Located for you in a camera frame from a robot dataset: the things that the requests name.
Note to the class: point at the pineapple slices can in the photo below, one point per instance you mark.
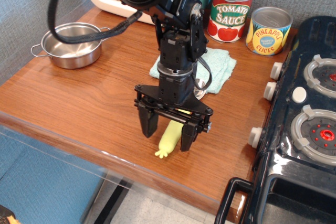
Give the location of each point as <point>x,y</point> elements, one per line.
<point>268,30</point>

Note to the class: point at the black toy stove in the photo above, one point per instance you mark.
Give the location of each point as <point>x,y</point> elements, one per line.
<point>294,168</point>

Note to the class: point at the small steel pot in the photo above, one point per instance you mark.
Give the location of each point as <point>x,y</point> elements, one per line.
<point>71,56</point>

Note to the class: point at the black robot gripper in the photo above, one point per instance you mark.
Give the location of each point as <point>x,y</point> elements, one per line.
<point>174,98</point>

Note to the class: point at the spoon with yellow-green handle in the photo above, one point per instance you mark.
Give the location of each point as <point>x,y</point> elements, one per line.
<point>173,132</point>

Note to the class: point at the light blue folded cloth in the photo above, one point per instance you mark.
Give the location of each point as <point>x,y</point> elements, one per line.
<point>220,64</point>

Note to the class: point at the orange object at corner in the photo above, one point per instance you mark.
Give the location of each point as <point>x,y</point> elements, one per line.
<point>7,216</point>

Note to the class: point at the tomato sauce can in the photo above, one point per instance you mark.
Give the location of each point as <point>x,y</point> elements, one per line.
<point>227,19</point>

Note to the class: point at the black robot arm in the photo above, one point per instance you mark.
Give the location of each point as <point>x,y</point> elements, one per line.
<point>182,44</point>

